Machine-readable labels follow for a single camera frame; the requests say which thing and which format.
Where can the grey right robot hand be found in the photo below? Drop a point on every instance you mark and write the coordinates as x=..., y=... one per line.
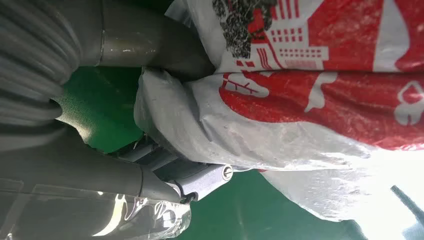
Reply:
x=82, y=172

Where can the green conveyor belt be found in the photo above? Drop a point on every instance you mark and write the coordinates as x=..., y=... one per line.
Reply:
x=248, y=212

